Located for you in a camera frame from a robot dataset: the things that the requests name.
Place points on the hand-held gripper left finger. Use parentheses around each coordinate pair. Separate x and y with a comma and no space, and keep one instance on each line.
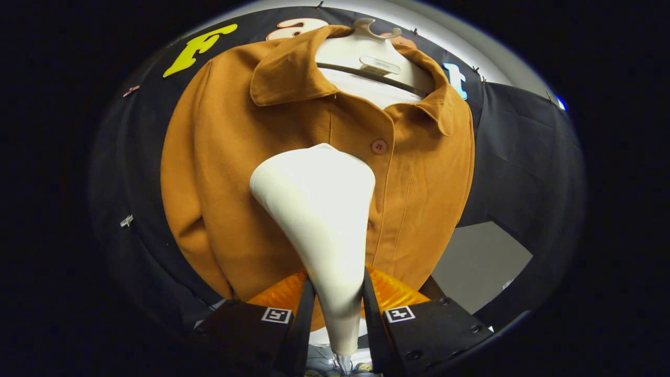
(299,335)

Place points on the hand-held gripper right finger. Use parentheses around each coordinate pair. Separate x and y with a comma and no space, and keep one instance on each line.
(377,335)

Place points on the white garment steamer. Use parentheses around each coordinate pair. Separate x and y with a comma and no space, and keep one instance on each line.
(319,220)

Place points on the brown button-up shirt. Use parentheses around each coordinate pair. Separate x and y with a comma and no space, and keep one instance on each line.
(220,183)

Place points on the grey side table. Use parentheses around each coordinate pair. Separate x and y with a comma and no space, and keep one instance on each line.
(481,262)

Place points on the small white clip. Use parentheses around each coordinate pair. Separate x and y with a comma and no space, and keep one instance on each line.
(126,220)

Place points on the white mannequin torso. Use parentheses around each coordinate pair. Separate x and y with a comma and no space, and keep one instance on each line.
(366,52)

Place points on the small red clip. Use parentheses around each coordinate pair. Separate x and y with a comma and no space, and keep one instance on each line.
(131,90)

